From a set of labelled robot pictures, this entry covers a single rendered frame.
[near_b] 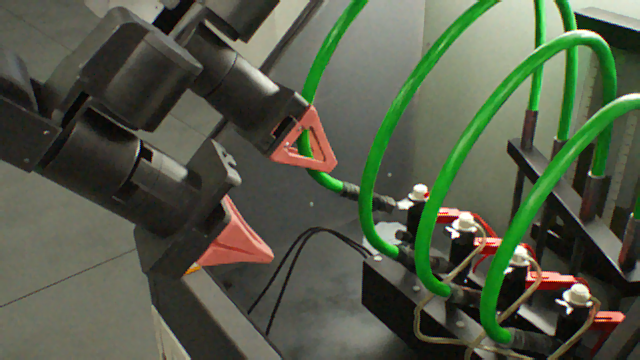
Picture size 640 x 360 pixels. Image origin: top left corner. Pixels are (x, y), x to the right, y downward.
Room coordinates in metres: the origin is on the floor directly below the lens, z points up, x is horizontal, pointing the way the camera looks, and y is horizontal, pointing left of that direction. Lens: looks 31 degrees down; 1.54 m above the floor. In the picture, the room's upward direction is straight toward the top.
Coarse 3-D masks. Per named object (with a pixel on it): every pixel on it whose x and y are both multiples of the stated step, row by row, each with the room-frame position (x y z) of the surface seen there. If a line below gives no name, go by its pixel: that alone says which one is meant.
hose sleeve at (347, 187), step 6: (342, 186) 0.64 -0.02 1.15; (348, 186) 0.65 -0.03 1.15; (354, 186) 0.66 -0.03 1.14; (342, 192) 0.64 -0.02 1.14; (348, 192) 0.64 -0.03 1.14; (354, 192) 0.65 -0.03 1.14; (348, 198) 0.65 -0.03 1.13; (354, 198) 0.65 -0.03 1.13; (372, 198) 0.67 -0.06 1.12; (378, 198) 0.67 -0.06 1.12; (384, 198) 0.68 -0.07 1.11; (372, 204) 0.67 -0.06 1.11; (378, 204) 0.67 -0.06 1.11; (384, 204) 0.68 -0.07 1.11; (378, 210) 0.68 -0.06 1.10
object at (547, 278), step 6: (528, 276) 0.59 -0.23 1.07; (534, 276) 0.58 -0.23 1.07; (546, 276) 0.58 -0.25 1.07; (552, 276) 0.59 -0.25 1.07; (558, 276) 0.59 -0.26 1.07; (564, 276) 0.59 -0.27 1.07; (570, 276) 0.59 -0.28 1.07; (528, 282) 0.58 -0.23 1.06; (546, 282) 0.58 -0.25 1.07; (552, 282) 0.58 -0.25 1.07; (558, 282) 0.58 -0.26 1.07; (564, 282) 0.58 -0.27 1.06; (570, 282) 0.58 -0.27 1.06; (540, 288) 0.58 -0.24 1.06; (546, 288) 0.58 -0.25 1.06; (552, 288) 0.58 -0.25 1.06; (558, 288) 0.58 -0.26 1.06
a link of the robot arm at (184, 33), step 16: (192, 16) 0.61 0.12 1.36; (208, 16) 0.60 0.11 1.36; (176, 32) 0.60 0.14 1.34; (192, 32) 0.59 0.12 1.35; (208, 32) 0.60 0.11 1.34; (224, 32) 0.62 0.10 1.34; (192, 48) 0.58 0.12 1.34; (208, 48) 0.59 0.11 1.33; (224, 48) 0.60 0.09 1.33; (208, 64) 0.58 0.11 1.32; (224, 64) 0.59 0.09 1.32; (208, 80) 0.58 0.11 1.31
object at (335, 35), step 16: (352, 0) 0.66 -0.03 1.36; (368, 0) 0.66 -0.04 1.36; (544, 0) 0.82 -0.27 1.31; (352, 16) 0.65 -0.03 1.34; (544, 16) 0.82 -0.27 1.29; (336, 32) 0.64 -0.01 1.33; (544, 32) 0.82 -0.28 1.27; (320, 48) 0.64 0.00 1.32; (320, 64) 0.63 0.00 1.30; (304, 96) 0.62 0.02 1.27; (528, 112) 0.83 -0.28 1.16; (304, 144) 0.61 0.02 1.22; (320, 176) 0.62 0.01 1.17; (336, 192) 0.64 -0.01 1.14
